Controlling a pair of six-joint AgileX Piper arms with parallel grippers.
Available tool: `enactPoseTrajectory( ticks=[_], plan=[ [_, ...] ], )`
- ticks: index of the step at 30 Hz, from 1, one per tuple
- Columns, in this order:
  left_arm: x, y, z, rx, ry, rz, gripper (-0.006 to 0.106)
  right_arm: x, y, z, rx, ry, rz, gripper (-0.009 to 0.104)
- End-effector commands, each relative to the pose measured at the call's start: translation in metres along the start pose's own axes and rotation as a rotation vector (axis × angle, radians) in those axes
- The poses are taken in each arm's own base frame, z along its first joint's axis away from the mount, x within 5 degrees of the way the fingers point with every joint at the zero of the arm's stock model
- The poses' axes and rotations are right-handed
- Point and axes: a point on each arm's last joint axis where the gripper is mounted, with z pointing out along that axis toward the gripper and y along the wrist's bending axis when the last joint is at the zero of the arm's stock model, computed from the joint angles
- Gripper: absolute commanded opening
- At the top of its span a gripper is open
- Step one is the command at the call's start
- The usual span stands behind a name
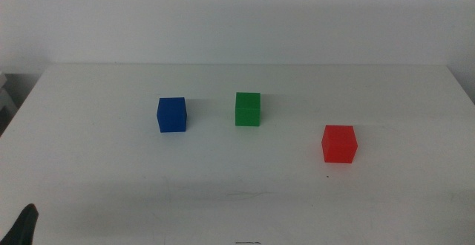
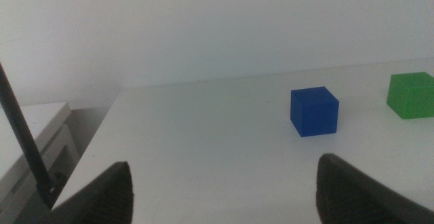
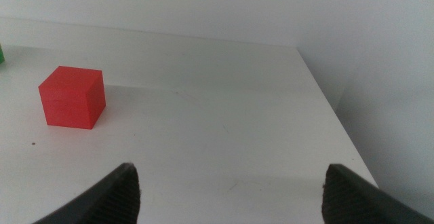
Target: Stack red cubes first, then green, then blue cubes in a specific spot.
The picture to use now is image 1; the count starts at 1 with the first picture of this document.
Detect blue cube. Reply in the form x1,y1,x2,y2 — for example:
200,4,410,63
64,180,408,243
156,97,188,134

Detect green cube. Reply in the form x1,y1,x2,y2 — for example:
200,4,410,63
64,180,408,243
235,91,261,128

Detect red cube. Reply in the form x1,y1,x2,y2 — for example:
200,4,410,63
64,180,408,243
321,124,359,164

